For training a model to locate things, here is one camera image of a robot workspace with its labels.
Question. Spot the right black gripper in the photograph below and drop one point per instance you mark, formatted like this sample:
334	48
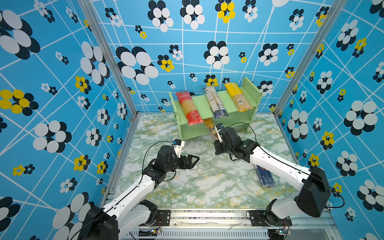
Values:
216	144

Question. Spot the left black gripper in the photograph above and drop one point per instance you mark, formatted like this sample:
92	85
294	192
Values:
190	165

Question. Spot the clear blue-label spaghetti package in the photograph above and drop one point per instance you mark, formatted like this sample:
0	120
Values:
217	106

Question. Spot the yellow spaghetti package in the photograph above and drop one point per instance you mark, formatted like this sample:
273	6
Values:
238	97

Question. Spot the red spaghetti package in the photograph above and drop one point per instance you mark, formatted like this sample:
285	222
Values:
189	109

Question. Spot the dark blue Barilla spaghetti package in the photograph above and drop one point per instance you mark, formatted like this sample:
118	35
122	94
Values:
265	177

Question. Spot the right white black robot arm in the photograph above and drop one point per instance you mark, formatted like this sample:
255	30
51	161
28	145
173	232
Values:
312	187

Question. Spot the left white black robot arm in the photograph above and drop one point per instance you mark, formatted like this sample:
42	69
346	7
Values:
115	220

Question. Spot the left green circuit board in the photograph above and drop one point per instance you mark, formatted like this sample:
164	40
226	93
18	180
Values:
149	232

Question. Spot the green circuit board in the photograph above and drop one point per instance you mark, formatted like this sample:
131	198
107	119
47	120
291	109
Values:
149	232
276	234

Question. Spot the right green circuit board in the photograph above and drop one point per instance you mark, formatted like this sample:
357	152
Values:
276	234

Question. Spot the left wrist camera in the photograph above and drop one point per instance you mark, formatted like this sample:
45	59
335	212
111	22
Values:
178	145

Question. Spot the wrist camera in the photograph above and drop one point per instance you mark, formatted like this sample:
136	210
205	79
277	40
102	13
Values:
178	145
219	127

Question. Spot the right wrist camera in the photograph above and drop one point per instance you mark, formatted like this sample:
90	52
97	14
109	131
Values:
219	127

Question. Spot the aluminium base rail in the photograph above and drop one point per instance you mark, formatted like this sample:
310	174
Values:
216	224

